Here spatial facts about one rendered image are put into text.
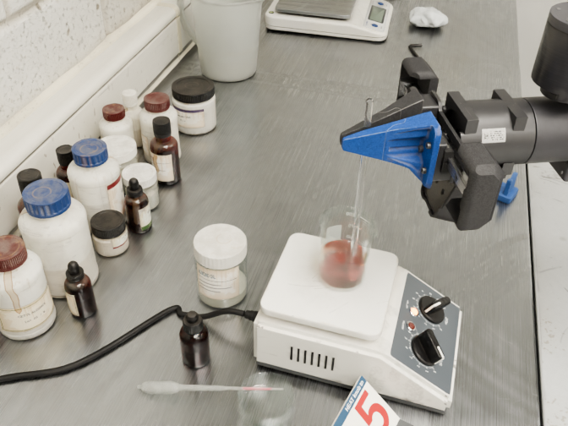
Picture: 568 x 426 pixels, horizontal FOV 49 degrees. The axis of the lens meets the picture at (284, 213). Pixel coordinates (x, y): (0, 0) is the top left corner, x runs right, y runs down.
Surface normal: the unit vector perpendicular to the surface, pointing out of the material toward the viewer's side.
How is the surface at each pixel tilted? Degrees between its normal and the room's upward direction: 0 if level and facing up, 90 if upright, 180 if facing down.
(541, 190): 0
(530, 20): 90
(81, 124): 90
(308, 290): 0
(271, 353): 90
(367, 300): 0
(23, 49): 90
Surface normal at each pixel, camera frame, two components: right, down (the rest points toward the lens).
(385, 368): -0.29, 0.59
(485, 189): 0.13, 0.62
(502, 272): 0.03, -0.78
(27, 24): 0.97, 0.18
